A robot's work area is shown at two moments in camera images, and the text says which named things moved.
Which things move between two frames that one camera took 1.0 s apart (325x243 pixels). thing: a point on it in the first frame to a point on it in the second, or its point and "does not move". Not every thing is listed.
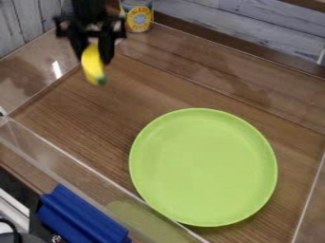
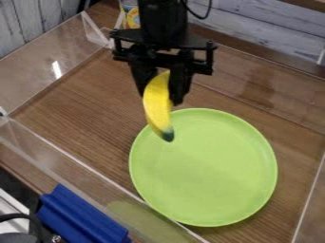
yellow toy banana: (91, 65) to (158, 105)
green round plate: (203, 166) does not move
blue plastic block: (74, 217) does not move
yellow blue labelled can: (139, 15) does not move
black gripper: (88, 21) to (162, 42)
